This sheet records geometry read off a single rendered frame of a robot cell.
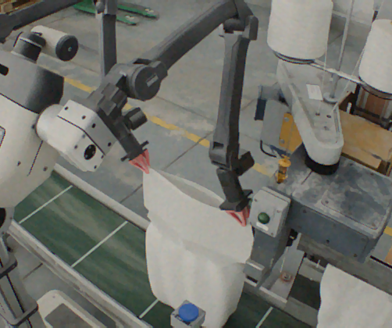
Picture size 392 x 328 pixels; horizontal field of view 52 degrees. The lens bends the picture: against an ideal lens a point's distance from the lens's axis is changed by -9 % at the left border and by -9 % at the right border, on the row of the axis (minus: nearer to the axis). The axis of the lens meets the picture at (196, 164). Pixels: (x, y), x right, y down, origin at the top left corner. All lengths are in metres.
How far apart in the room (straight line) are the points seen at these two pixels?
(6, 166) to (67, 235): 1.22
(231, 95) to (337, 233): 0.48
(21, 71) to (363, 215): 0.84
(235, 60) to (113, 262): 1.19
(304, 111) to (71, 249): 1.37
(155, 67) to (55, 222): 1.44
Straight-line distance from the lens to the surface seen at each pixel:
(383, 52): 1.07
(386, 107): 1.36
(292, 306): 1.90
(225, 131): 1.22
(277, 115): 1.38
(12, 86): 1.03
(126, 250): 2.09
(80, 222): 2.24
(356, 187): 1.07
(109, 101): 0.92
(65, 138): 0.88
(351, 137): 1.25
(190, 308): 1.33
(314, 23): 1.12
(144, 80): 0.95
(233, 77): 1.20
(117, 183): 3.01
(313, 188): 1.03
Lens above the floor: 1.98
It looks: 38 degrees down
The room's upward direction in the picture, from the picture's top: 4 degrees clockwise
